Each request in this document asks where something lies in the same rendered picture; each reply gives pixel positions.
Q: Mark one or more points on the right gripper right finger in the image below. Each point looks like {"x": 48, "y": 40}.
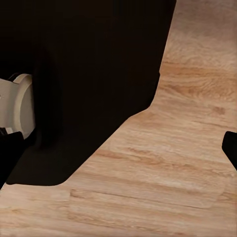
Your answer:
{"x": 229, "y": 146}

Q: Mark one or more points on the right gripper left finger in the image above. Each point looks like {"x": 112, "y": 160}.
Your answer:
{"x": 12, "y": 147}

